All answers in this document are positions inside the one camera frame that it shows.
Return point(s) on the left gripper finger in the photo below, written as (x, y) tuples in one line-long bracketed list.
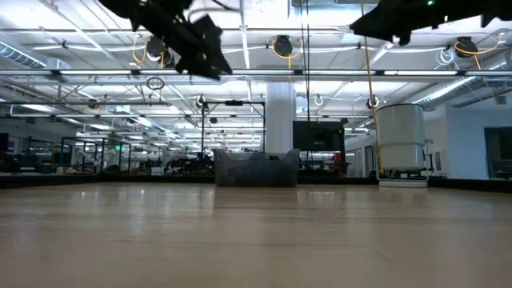
[(211, 32), (210, 62)]

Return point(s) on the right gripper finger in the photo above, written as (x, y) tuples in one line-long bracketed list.
[(382, 16), (386, 32)]

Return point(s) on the grey plastic bin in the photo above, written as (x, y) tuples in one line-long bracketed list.
[(256, 170)]

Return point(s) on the long ceiling light bar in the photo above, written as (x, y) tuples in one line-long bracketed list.
[(320, 72)]

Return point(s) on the white pillar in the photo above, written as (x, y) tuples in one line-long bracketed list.
[(280, 120)]

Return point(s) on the white cylindrical container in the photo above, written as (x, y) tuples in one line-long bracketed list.
[(400, 136)]

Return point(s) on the dark window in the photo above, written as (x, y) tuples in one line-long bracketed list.
[(498, 154)]

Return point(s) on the black metal frame rig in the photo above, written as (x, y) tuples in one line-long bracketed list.
[(233, 102)]

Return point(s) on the black aluminium table frame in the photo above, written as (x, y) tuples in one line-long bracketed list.
[(60, 180)]

